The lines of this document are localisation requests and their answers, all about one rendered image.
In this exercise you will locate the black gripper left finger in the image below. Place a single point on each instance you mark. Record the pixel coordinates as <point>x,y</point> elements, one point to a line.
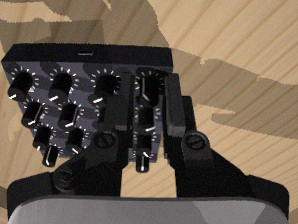
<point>97,169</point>

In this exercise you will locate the black knob box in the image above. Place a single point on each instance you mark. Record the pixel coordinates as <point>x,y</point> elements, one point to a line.
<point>79,75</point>

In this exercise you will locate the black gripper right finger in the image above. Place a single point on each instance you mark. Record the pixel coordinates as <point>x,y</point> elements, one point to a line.
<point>205,171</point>

